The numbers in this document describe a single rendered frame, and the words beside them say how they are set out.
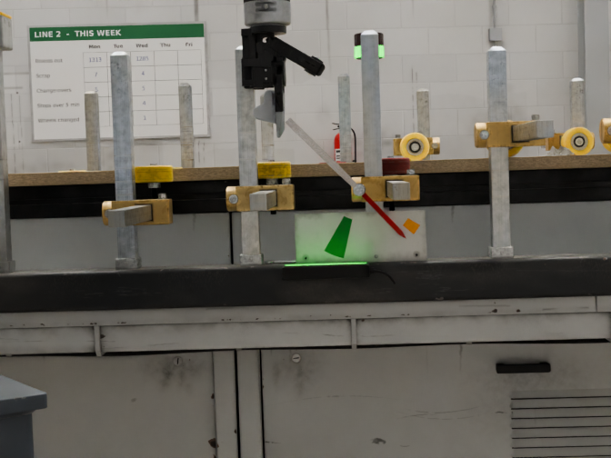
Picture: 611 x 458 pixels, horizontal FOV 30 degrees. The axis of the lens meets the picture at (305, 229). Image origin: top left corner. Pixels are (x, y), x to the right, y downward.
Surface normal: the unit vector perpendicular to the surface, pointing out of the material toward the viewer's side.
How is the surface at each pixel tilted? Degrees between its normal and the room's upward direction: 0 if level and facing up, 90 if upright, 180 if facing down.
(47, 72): 90
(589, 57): 90
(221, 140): 90
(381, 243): 90
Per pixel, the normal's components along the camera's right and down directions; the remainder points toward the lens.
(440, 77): 0.07, 0.05
